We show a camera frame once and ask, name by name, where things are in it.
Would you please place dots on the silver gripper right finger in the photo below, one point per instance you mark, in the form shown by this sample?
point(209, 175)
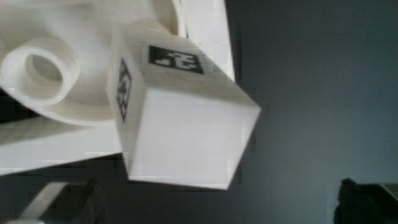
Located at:
point(367, 203)

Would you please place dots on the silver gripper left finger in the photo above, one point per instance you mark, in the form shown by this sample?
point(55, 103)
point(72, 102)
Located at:
point(67, 204)

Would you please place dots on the white stool leg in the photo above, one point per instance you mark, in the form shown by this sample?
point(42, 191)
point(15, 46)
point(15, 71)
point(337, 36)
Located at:
point(186, 113)

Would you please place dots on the white U-shaped fence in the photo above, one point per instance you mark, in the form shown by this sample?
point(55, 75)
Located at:
point(44, 142)

